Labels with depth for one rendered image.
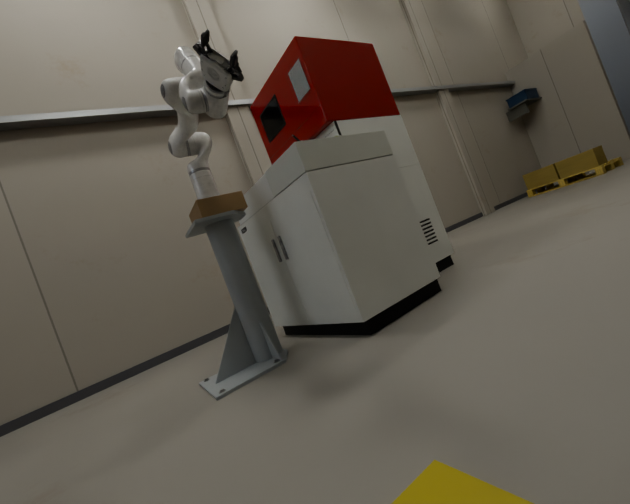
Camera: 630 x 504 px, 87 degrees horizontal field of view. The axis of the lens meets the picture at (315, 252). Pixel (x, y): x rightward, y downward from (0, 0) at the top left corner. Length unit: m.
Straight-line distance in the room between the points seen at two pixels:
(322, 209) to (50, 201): 2.92
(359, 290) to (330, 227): 0.32
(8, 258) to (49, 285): 0.38
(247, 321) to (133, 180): 2.51
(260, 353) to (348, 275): 0.66
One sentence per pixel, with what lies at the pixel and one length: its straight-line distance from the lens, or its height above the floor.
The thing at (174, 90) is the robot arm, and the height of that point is 1.34.
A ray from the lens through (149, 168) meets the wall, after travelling 4.02.
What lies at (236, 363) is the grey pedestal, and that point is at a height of 0.06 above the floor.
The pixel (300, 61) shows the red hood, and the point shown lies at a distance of 2.49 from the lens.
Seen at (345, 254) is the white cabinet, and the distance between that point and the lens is 1.53.
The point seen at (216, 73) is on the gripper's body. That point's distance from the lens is 1.19.
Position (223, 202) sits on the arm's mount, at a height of 0.87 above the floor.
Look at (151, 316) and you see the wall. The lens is 3.68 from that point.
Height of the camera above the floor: 0.45
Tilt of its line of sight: 1 degrees up
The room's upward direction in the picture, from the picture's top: 21 degrees counter-clockwise
